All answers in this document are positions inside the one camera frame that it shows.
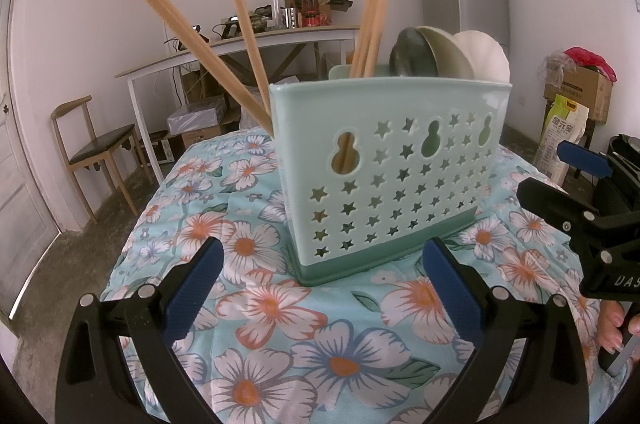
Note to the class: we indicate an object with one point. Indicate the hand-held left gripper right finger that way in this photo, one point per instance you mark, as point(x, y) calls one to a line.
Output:
point(452, 289)

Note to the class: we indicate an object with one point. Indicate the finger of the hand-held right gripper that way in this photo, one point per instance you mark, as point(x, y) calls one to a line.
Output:
point(545, 199)
point(582, 158)

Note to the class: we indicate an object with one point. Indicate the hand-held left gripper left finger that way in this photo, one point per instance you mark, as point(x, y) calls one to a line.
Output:
point(192, 289)

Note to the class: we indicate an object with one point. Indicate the beige plastic spoon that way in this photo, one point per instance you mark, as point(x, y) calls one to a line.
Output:
point(450, 59)

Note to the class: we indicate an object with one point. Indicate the mint green utensil holder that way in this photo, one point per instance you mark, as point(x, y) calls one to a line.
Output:
point(305, 139)

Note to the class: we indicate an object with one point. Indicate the metal spoon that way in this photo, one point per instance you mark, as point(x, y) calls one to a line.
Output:
point(410, 54)

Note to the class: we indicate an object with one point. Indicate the person's right hand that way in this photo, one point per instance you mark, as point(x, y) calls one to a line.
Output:
point(612, 329)

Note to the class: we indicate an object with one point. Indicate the white rice bag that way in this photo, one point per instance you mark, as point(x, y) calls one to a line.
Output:
point(562, 134)

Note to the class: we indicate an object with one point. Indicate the black trash bin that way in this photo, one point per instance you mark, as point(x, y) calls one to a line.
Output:
point(631, 144)

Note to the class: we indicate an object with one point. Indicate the large cardboard box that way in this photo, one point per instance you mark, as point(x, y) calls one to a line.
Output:
point(585, 91)

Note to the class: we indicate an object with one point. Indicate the clear plastic bag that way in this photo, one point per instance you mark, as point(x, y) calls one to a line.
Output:
point(552, 69)

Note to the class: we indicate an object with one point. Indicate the red cloth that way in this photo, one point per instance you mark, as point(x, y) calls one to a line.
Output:
point(585, 56)

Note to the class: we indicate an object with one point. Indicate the floral blanket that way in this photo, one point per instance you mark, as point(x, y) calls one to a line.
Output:
point(340, 354)

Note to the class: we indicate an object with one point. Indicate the wooden chair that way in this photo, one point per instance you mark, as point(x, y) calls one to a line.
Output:
point(100, 146)

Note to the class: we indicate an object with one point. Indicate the plastic wrapped box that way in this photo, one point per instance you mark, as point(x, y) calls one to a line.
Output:
point(197, 114)

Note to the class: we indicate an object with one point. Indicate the white door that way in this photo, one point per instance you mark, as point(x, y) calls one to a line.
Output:
point(20, 184)

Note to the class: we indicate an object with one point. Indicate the black device with lit screen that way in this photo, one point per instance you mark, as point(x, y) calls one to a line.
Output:
point(235, 24)
point(197, 31)

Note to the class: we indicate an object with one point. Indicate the white table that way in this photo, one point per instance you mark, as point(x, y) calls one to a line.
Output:
point(280, 38)

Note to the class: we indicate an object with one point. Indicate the cluster of bottles and boxes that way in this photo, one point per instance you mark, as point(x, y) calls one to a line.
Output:
point(310, 11)

